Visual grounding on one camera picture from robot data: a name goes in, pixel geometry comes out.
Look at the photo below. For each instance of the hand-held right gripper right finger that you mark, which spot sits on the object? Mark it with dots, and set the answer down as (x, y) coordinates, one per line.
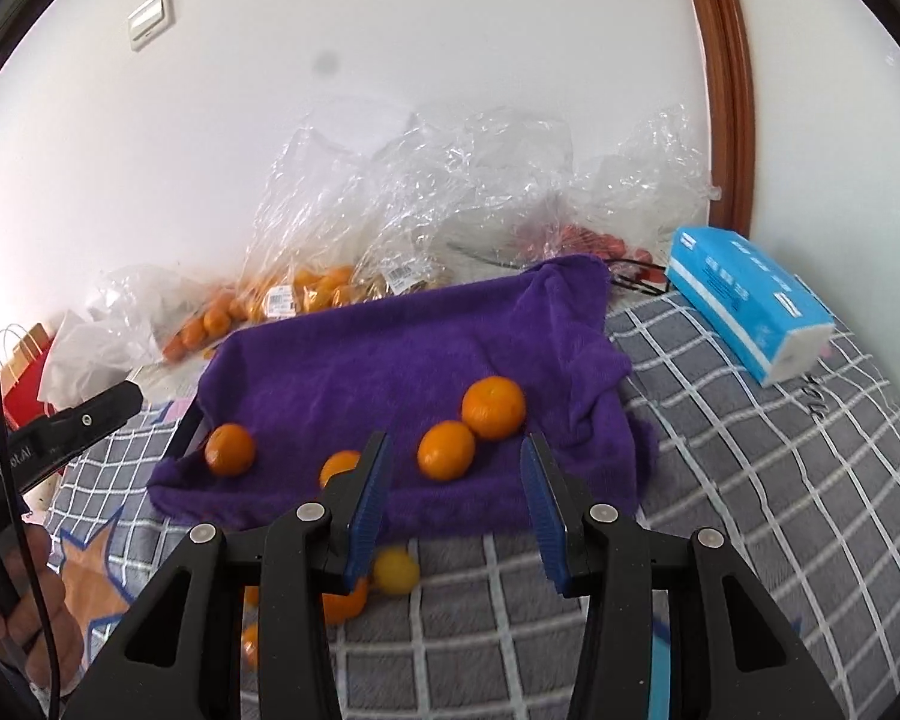
(544, 510)

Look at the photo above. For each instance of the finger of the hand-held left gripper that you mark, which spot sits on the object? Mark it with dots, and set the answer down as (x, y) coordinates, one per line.
(90, 420)

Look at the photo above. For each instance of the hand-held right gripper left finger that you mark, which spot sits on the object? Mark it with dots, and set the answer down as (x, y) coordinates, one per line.
(367, 502)

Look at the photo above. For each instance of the small yellow-green citrus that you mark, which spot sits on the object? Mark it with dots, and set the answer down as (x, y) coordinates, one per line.
(397, 571)

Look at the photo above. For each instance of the orange mandarin with stem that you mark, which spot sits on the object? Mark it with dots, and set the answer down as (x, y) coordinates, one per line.
(345, 606)

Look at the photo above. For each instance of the large orange mandarin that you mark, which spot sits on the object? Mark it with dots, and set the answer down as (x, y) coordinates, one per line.
(493, 407)

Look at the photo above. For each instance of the purple towel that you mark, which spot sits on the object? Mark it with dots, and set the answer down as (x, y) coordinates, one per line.
(390, 360)

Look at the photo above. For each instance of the person's left hand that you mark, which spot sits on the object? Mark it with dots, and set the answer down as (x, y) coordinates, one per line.
(22, 630)

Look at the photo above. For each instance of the white plastic bag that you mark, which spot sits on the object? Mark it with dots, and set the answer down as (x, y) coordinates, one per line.
(90, 360)

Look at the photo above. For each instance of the red paper bag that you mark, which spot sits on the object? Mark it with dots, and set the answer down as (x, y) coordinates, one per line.
(22, 397)

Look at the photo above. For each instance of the beige patterned sheet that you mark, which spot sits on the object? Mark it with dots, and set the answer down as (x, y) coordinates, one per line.
(161, 382)

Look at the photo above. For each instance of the brown paper bag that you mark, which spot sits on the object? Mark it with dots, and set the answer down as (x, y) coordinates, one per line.
(26, 345)

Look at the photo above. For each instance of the cloudy bag of oranges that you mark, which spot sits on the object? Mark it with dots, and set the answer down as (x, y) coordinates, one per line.
(202, 330)

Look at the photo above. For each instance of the grey checked blanket with stars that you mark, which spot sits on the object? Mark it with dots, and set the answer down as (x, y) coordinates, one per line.
(757, 502)

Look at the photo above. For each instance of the clear bag of labelled oranges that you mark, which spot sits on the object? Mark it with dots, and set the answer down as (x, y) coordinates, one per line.
(315, 289)

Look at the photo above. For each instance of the clear bag of brown fruit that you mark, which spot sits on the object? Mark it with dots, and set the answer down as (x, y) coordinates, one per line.
(405, 281)

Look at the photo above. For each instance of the clear bag of red fruit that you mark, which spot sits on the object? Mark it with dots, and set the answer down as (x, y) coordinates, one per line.
(592, 240)

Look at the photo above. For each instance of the blue tissue pack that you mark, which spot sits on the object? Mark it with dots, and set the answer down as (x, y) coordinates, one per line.
(742, 292)

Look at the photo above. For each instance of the white wall switch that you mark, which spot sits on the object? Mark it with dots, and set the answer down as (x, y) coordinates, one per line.
(151, 19)

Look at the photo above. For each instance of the brown wooden door frame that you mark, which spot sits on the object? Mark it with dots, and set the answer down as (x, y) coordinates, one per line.
(724, 90)

